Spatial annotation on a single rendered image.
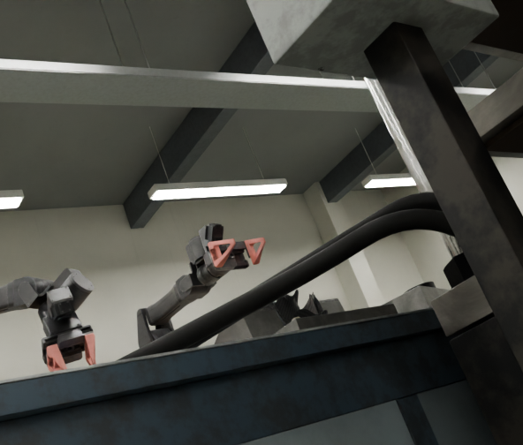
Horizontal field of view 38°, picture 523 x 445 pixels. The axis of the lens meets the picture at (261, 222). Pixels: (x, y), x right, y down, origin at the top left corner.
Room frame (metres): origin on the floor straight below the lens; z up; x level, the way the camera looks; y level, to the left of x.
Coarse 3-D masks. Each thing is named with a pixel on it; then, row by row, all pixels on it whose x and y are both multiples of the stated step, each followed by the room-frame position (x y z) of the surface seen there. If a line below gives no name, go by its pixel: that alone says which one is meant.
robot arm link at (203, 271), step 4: (200, 260) 1.85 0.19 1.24; (196, 264) 1.87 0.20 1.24; (200, 264) 1.88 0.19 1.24; (204, 264) 1.84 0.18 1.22; (200, 268) 1.85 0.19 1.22; (204, 268) 1.84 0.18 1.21; (200, 272) 1.85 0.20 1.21; (204, 272) 1.84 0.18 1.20; (208, 272) 1.83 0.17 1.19; (200, 276) 1.86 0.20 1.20; (204, 276) 1.85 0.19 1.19; (208, 276) 1.84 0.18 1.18; (212, 276) 1.84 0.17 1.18; (220, 276) 1.85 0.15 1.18; (200, 280) 1.86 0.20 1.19; (204, 280) 1.86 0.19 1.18; (208, 280) 1.85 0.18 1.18; (212, 280) 1.85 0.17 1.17; (216, 280) 1.86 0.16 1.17; (204, 284) 1.87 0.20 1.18; (208, 284) 1.87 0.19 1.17
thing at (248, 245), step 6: (246, 240) 1.82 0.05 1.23; (252, 240) 1.80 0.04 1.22; (258, 240) 1.79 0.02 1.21; (264, 240) 1.77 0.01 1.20; (228, 246) 1.80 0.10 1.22; (234, 246) 1.80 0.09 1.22; (240, 246) 1.82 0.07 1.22; (246, 246) 1.83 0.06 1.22; (252, 246) 1.82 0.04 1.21; (234, 252) 1.81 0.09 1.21; (240, 252) 1.82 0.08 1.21; (246, 252) 1.83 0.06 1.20; (252, 252) 1.82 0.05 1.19; (258, 252) 1.80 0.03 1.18; (252, 258) 1.82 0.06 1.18; (258, 258) 1.82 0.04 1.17
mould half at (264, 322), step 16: (336, 304) 1.51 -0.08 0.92; (240, 320) 1.35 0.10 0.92; (256, 320) 1.36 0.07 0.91; (272, 320) 1.38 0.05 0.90; (304, 320) 1.26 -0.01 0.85; (320, 320) 1.29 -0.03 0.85; (336, 320) 1.32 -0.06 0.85; (352, 320) 1.34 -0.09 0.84; (224, 336) 1.39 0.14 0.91; (240, 336) 1.36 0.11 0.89; (256, 336) 1.34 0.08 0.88
